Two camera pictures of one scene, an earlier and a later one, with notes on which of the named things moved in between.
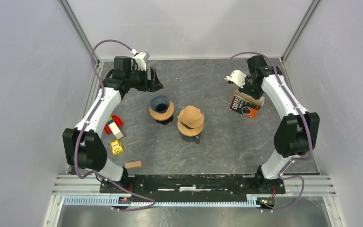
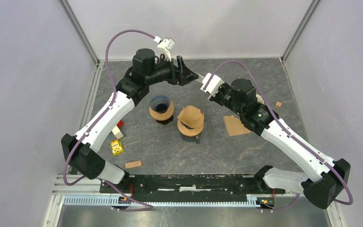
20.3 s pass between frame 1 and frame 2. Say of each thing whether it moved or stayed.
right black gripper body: moved
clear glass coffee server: stayed
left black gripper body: moved
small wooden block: stayed
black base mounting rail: stayed
